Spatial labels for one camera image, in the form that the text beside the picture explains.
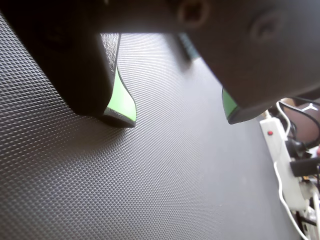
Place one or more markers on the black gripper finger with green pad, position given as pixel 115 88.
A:
pixel 65 65
pixel 255 62

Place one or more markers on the black plug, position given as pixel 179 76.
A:
pixel 303 167

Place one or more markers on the black textured mat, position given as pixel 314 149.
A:
pixel 137 175

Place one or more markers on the white power strip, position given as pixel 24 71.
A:
pixel 280 152

